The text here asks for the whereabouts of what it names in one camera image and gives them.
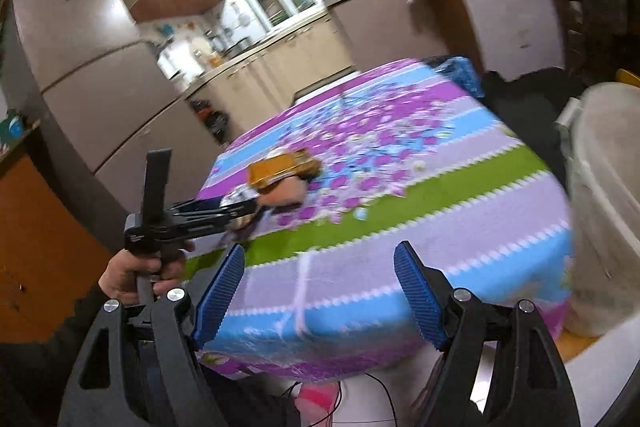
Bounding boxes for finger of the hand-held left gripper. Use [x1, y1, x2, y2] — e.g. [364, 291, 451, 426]
[167, 198, 236, 215]
[182, 202, 260, 235]

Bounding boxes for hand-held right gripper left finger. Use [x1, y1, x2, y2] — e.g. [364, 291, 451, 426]
[57, 244, 246, 427]

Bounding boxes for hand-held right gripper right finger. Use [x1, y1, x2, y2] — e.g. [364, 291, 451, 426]
[393, 241, 583, 427]

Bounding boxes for silver foil wrapper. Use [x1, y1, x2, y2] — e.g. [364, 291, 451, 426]
[220, 186, 262, 230]

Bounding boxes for white plastic bucket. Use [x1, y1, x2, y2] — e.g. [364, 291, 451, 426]
[555, 82, 640, 338]

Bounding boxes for person's left forearm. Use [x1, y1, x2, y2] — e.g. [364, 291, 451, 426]
[0, 284, 118, 427]

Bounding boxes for person's left hand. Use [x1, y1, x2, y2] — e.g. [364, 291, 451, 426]
[97, 241, 197, 304]

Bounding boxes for golden snack packet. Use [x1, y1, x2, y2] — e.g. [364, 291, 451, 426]
[248, 148, 323, 190]

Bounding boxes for black and orange bag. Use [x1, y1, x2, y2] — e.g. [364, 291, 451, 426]
[192, 99, 231, 142]

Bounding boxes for orange wooden cabinet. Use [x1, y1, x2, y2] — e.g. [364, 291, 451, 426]
[0, 127, 113, 343]

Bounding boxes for person's leg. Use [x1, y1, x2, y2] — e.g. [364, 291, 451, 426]
[200, 357, 301, 427]

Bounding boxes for pink slipper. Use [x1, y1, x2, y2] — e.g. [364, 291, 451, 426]
[295, 382, 341, 423]

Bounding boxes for grey refrigerator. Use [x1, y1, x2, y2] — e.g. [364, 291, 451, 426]
[10, 0, 226, 248]

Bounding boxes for teal container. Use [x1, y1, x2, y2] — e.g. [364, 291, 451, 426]
[0, 109, 26, 148]

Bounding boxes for beige kitchen cabinets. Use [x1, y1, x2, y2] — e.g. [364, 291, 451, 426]
[185, 0, 416, 148]

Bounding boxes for black cloth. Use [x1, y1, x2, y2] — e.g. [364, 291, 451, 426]
[480, 68, 586, 188]

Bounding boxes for blue plastic bag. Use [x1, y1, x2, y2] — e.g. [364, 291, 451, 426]
[427, 55, 486, 98]

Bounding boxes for black cable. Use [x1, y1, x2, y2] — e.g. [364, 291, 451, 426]
[280, 372, 401, 427]

